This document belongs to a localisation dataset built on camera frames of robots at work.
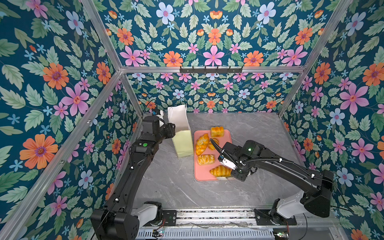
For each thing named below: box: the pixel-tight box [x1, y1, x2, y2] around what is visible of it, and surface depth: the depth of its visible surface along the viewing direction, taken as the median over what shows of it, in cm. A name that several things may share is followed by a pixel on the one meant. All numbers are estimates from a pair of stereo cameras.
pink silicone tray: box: [194, 129, 233, 181], surface depth 92 cm
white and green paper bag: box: [167, 103, 194, 158], surface depth 89 cm
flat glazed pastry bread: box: [197, 154, 215, 165], surface depth 92 cm
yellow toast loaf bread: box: [210, 126, 225, 138], surface depth 104 cm
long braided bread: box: [195, 133, 210, 156], surface depth 98 cm
